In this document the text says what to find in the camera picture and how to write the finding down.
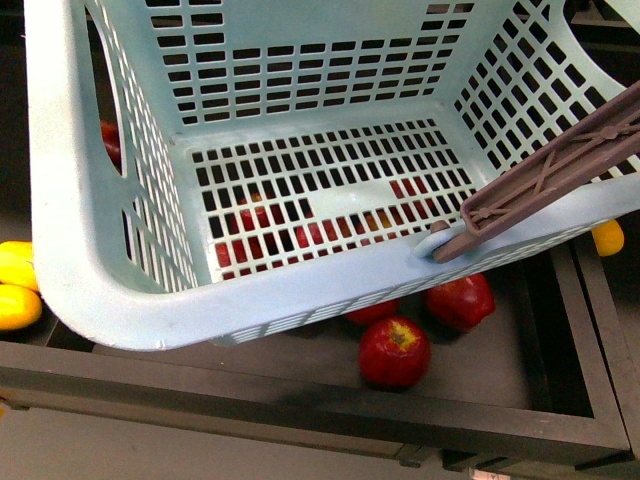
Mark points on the yellow mango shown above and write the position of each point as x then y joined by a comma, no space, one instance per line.
17,265
20,307

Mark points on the yellow mango lower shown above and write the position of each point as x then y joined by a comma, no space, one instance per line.
20,307

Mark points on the red apple partly hidden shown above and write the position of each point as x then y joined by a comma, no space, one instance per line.
371,314

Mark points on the brown basket handle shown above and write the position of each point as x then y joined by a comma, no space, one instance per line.
600,141

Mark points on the red apple under basket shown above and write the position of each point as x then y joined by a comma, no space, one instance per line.
254,214

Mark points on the light blue plastic basket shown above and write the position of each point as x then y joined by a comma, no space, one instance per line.
368,122

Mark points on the black display tray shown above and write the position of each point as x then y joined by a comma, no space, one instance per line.
531,383

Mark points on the yellow lemon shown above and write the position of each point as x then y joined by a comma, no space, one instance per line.
608,238

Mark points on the red apple yellow top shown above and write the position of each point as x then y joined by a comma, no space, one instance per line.
394,353

